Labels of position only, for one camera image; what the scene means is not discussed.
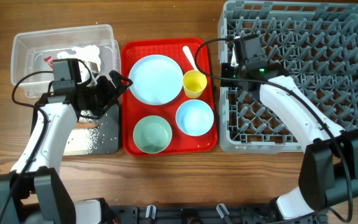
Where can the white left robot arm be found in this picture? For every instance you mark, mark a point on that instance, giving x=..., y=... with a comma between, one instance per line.
x=33, y=192

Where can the yellow plastic cup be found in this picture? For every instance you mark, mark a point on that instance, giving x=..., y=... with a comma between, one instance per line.
x=194, y=83

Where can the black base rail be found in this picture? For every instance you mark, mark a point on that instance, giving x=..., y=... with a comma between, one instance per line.
x=247, y=214

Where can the light blue bowl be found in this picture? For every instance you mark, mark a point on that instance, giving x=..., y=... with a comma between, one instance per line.
x=194, y=117

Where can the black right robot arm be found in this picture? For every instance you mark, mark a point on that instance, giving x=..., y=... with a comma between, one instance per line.
x=329, y=171

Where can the mint green bowl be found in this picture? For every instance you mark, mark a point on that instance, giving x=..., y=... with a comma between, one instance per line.
x=152, y=134

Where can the grey plastic dishwasher rack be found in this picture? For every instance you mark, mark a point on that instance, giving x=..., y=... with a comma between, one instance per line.
x=317, y=42

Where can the white plastic spoon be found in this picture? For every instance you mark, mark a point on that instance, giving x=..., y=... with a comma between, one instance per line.
x=186, y=50

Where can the clear plastic waste bin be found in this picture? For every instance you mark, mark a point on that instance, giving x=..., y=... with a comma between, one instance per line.
x=30, y=48

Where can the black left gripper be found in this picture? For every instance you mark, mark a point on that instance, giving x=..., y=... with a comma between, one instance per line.
x=110, y=93

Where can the brown bread stick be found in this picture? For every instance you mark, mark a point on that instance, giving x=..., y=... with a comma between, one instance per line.
x=86, y=125

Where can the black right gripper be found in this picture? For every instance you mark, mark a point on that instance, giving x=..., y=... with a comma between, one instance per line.
x=225, y=69

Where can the red plastic tray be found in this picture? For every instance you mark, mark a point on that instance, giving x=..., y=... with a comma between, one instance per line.
x=133, y=110

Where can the black waste tray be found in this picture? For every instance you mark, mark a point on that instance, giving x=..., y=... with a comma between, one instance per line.
x=61, y=121

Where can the white napkin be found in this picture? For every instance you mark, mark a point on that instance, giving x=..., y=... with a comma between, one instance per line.
x=89, y=53

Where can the pile of white rice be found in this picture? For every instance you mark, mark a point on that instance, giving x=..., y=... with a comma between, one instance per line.
x=101, y=140

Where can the red snack wrapper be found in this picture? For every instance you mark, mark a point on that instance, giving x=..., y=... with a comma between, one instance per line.
x=49, y=60

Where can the light blue plate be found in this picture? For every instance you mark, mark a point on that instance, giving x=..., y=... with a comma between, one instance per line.
x=156, y=80

